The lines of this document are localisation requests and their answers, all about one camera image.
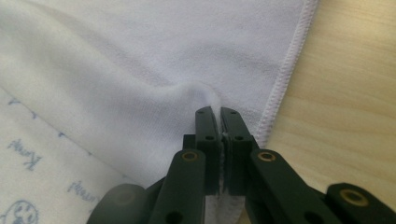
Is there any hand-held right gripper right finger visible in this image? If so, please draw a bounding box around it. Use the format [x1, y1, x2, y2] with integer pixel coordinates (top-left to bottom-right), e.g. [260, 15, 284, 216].
[219, 106, 260, 198]

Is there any white cloth with blue print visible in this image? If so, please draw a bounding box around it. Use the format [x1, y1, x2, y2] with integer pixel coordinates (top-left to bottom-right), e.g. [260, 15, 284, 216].
[0, 87, 139, 224]

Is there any white microfibre towel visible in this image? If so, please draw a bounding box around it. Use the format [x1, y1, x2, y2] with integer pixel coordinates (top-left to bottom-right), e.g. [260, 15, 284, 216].
[0, 0, 320, 224]

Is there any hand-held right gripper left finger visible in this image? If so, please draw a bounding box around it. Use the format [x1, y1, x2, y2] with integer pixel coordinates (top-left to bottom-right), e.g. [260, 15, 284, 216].
[182, 105, 223, 197]

